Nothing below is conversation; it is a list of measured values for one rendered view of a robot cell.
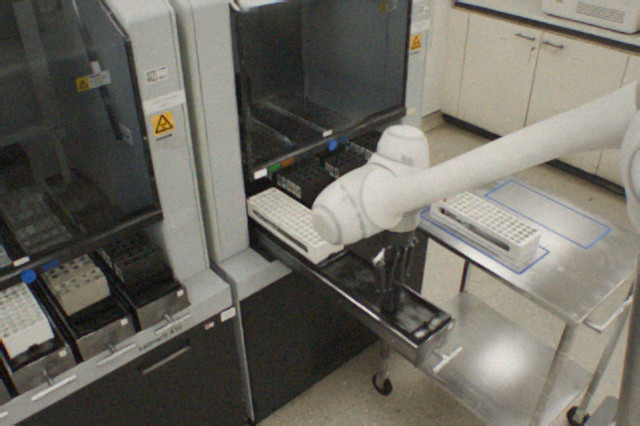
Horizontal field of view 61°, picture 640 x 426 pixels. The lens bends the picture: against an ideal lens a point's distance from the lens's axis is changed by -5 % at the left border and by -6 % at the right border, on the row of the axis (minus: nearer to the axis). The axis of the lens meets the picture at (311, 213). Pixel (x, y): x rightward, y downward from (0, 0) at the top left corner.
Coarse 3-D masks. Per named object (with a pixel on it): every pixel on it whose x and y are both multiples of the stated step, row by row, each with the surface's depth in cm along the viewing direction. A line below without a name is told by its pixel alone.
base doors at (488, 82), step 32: (448, 32) 361; (480, 32) 343; (512, 32) 326; (544, 32) 310; (448, 64) 372; (480, 64) 352; (512, 64) 334; (544, 64) 318; (576, 64) 303; (608, 64) 289; (448, 96) 383; (480, 96) 362; (512, 96) 343; (544, 96) 326; (576, 96) 310; (512, 128) 352; (576, 160) 326; (608, 160) 310
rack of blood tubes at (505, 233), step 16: (464, 192) 157; (432, 208) 156; (448, 208) 151; (464, 208) 151; (480, 208) 150; (496, 208) 150; (448, 224) 153; (464, 224) 152; (480, 224) 144; (496, 224) 144; (512, 224) 145; (528, 224) 143; (480, 240) 146; (496, 240) 147; (512, 240) 138; (528, 240) 138; (512, 256) 139; (528, 256) 141
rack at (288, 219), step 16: (272, 192) 161; (256, 208) 155; (272, 208) 154; (288, 208) 155; (304, 208) 154; (272, 224) 156; (288, 224) 149; (304, 224) 149; (288, 240) 148; (304, 240) 142; (320, 240) 143; (320, 256) 142
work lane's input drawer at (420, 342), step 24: (264, 240) 155; (288, 264) 150; (312, 264) 142; (336, 264) 144; (360, 264) 144; (336, 288) 136; (360, 288) 136; (408, 288) 134; (360, 312) 132; (384, 312) 129; (408, 312) 129; (432, 312) 129; (384, 336) 128; (408, 336) 122; (432, 336) 122
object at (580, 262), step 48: (480, 192) 168; (528, 192) 168; (576, 240) 148; (624, 240) 147; (528, 288) 132; (576, 288) 132; (480, 336) 192; (528, 336) 191; (384, 384) 201; (480, 384) 175; (528, 384) 174; (576, 384) 173
